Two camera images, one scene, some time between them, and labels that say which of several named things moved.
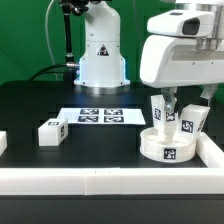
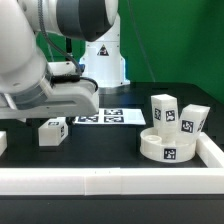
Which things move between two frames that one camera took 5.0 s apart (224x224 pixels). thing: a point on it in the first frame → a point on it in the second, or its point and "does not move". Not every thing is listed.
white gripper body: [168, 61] → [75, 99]
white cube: [53, 131] does not move
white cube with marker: [191, 121] does not move
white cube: [164, 120] does not move
